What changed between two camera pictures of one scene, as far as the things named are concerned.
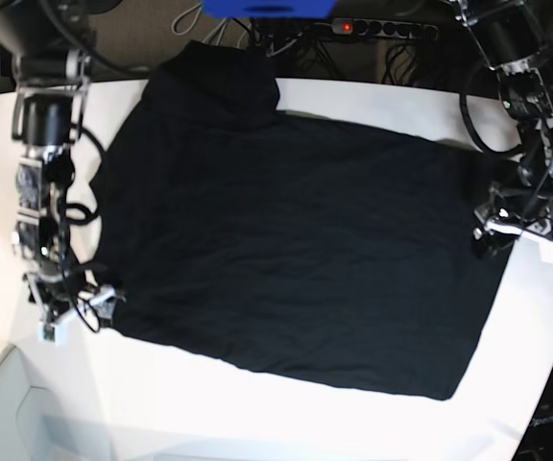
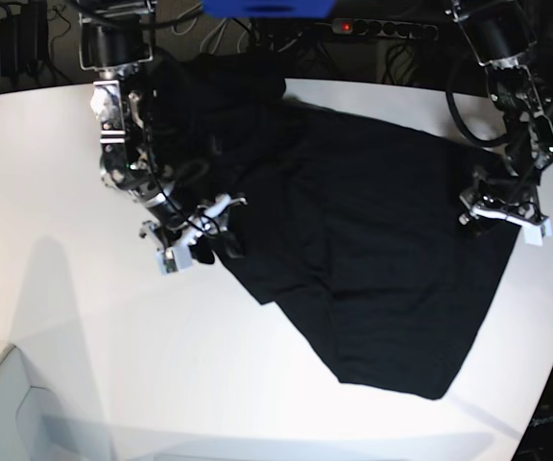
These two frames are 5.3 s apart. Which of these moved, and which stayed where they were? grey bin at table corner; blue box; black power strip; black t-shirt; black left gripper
Moved: black left gripper; black t-shirt
Stayed: grey bin at table corner; black power strip; blue box
